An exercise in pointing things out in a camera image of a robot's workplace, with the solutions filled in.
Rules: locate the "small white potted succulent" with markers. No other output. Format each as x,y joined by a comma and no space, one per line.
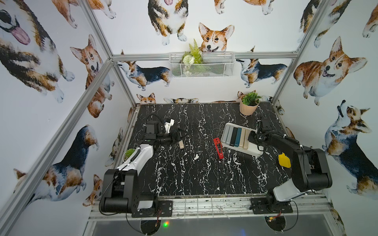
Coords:
128,153

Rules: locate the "black plier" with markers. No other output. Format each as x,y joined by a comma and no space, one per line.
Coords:
233,137

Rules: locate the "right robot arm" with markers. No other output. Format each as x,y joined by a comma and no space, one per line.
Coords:
309,167

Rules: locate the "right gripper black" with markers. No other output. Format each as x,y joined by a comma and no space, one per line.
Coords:
251,137

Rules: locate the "teal plier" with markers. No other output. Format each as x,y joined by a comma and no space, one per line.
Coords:
238,137

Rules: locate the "white storage tray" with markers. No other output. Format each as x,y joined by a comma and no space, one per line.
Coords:
253,149

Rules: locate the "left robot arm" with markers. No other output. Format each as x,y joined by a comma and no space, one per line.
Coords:
121,192

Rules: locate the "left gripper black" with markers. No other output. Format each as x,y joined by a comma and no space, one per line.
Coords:
174,138

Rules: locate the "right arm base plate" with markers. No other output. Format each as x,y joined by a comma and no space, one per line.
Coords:
265,206

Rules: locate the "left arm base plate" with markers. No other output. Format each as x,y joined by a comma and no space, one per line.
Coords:
159,208

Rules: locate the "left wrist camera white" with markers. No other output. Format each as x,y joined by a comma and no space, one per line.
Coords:
168,124

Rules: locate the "pink potted plant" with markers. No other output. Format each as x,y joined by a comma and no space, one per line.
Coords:
249,103

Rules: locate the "white wire wall basket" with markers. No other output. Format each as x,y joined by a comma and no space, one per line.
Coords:
215,65

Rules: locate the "fern with white flower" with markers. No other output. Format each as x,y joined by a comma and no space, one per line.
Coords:
192,61

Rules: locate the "grey plier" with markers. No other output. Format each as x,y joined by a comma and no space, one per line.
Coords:
225,134
229,135

